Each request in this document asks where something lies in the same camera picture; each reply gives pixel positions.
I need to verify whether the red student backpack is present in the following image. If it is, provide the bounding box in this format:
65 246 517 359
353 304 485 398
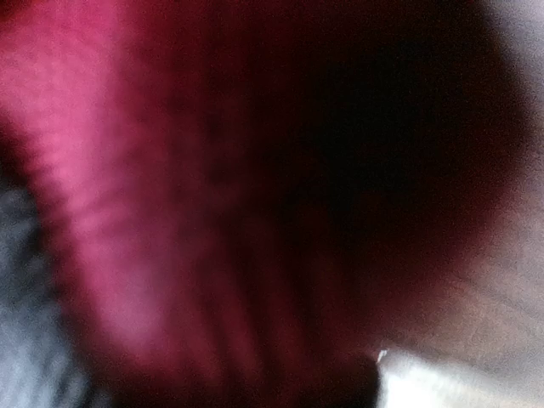
1 1 526 407

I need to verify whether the white papers sheet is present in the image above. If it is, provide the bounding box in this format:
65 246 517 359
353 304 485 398
376 348 543 408

